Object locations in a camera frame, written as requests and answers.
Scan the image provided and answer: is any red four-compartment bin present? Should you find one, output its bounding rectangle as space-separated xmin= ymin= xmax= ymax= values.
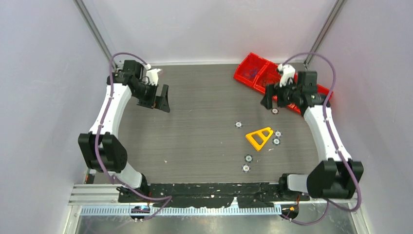
xmin=234 ymin=53 xmax=333 ymax=118

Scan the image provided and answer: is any poker chip pair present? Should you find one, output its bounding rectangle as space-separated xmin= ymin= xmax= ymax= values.
xmin=274 ymin=131 xmax=282 ymax=138
xmin=272 ymin=138 xmax=281 ymax=145

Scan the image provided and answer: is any white slotted cable duct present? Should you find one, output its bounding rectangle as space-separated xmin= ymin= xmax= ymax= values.
xmin=80 ymin=205 xmax=282 ymax=216

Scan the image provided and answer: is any yellow triangular plastic block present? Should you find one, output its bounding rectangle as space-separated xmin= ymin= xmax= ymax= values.
xmin=245 ymin=127 xmax=274 ymax=152

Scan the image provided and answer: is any poker chip lower right pair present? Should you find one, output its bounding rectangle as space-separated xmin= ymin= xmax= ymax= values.
xmin=272 ymin=138 xmax=281 ymax=145

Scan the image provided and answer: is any poker chip lower upper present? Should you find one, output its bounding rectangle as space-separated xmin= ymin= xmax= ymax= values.
xmin=244 ymin=155 xmax=253 ymax=163

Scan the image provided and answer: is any poker chip upper right pair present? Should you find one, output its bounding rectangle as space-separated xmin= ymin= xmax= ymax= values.
xmin=274 ymin=131 xmax=282 ymax=138

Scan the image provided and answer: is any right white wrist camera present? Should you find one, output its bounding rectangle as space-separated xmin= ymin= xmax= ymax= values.
xmin=277 ymin=63 xmax=296 ymax=87

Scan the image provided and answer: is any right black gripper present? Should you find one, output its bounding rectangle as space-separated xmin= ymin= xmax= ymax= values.
xmin=261 ymin=78 xmax=301 ymax=110

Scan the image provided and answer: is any purple wire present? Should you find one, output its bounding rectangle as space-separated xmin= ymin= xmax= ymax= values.
xmin=242 ymin=63 xmax=262 ymax=81

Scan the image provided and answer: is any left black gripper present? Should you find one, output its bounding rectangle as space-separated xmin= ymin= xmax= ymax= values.
xmin=133 ymin=81 xmax=169 ymax=112

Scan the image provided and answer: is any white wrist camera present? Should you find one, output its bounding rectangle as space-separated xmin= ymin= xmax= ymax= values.
xmin=277 ymin=63 xmax=296 ymax=87
xmin=143 ymin=63 xmax=163 ymax=86

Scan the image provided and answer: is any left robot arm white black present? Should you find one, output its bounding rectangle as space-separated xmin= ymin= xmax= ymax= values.
xmin=78 ymin=60 xmax=170 ymax=202

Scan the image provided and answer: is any aluminium frame rail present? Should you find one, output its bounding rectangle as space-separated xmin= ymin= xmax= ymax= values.
xmin=68 ymin=181 xmax=363 ymax=206

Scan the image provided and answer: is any poker chip centre table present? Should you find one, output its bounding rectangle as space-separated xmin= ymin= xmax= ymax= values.
xmin=234 ymin=121 xmax=243 ymax=128

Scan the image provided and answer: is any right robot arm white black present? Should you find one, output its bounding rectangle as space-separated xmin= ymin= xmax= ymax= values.
xmin=261 ymin=71 xmax=364 ymax=200

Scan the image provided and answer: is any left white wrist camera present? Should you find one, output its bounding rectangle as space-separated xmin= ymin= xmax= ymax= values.
xmin=143 ymin=63 xmax=163 ymax=86

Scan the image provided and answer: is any poker chip lowest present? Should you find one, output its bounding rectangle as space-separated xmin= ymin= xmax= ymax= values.
xmin=242 ymin=164 xmax=251 ymax=173

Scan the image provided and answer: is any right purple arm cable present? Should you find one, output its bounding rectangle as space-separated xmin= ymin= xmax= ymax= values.
xmin=281 ymin=52 xmax=363 ymax=226

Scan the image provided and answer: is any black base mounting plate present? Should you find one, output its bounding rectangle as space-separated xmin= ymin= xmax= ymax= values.
xmin=116 ymin=182 xmax=310 ymax=208

